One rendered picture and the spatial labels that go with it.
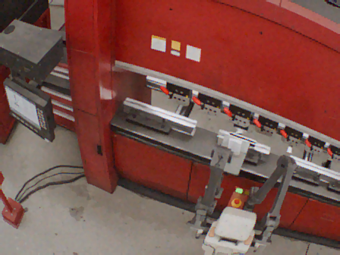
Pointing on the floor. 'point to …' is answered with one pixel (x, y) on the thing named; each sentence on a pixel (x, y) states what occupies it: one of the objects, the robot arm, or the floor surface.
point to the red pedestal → (11, 215)
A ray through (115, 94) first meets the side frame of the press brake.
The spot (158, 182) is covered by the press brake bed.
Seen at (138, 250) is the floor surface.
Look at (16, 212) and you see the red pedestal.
